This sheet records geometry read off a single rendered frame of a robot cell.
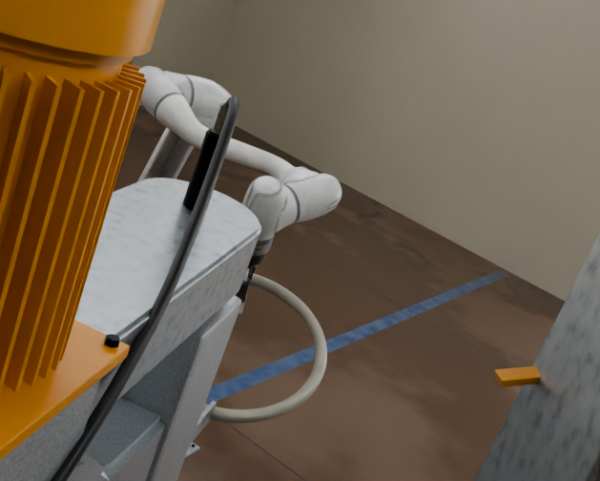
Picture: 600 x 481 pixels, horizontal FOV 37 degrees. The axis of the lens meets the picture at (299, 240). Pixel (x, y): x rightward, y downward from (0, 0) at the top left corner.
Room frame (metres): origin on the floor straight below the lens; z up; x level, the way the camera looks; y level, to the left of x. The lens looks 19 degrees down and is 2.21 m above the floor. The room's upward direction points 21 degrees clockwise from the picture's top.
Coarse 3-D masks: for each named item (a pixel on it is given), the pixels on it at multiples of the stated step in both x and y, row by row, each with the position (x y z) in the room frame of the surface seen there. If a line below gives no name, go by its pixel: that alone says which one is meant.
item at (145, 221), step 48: (144, 192) 1.33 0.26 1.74; (144, 240) 1.15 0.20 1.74; (240, 240) 1.28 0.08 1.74; (96, 288) 0.95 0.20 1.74; (144, 288) 1.00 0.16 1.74; (192, 288) 1.08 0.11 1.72; (96, 384) 0.80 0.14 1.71; (48, 432) 0.71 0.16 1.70; (0, 480) 0.64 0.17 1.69; (48, 480) 0.75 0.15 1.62
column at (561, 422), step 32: (576, 288) 0.82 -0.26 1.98; (576, 320) 0.79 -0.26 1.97; (544, 352) 0.82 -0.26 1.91; (576, 352) 0.76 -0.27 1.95; (544, 384) 0.78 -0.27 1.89; (576, 384) 0.73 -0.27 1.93; (512, 416) 0.81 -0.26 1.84; (544, 416) 0.75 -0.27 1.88; (576, 416) 0.70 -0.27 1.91; (512, 448) 0.78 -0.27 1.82; (544, 448) 0.73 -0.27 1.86; (576, 448) 0.68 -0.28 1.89; (480, 480) 0.81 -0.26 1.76; (512, 480) 0.75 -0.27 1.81; (544, 480) 0.70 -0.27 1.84; (576, 480) 0.65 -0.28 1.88
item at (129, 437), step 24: (120, 408) 1.21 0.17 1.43; (144, 408) 1.24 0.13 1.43; (96, 432) 1.12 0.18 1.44; (120, 432) 1.14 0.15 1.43; (144, 432) 1.18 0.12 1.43; (96, 456) 1.06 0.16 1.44; (120, 456) 1.10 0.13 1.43; (144, 456) 1.18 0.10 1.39; (72, 480) 0.89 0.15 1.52; (96, 480) 0.98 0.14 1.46; (120, 480) 1.09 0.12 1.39; (144, 480) 1.23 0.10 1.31
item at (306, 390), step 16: (272, 288) 2.19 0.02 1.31; (304, 304) 2.17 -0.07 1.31; (304, 320) 2.13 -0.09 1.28; (320, 336) 2.08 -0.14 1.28; (320, 352) 2.03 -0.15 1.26; (320, 368) 1.98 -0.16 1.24; (304, 384) 1.93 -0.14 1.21; (288, 400) 1.87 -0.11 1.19; (304, 400) 1.89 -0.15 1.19; (224, 416) 1.78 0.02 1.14; (240, 416) 1.79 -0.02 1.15; (256, 416) 1.80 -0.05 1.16; (272, 416) 1.82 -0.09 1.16
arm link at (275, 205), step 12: (264, 180) 2.09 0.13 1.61; (276, 180) 2.10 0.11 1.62; (252, 192) 2.07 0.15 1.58; (264, 192) 2.06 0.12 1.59; (276, 192) 2.07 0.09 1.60; (288, 192) 2.14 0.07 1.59; (252, 204) 2.07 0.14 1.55; (264, 204) 2.06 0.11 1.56; (276, 204) 2.07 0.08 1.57; (288, 204) 2.11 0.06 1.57; (264, 216) 2.07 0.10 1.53; (276, 216) 2.08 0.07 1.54; (288, 216) 2.12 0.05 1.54; (264, 228) 2.08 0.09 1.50; (276, 228) 2.11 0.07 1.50; (264, 240) 2.11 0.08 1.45
